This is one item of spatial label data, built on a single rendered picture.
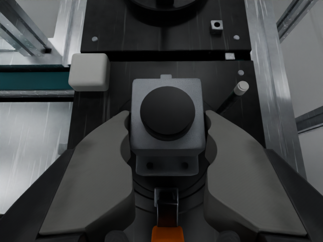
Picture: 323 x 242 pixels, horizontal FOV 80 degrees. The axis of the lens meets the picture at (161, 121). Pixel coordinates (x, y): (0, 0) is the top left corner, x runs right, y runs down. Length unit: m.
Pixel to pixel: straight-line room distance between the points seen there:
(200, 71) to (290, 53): 0.26
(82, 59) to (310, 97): 0.40
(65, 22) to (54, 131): 0.17
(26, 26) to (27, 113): 0.13
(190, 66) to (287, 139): 0.15
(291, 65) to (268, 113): 0.20
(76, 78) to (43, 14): 0.31
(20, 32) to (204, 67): 0.23
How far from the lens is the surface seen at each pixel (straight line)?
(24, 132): 0.36
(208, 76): 0.27
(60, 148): 0.27
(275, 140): 0.28
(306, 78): 0.48
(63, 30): 0.36
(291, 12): 0.39
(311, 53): 0.51
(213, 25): 0.31
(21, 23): 0.32
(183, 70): 0.27
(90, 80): 0.26
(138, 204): 0.22
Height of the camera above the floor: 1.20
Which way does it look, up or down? 74 degrees down
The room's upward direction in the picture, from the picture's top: 3 degrees counter-clockwise
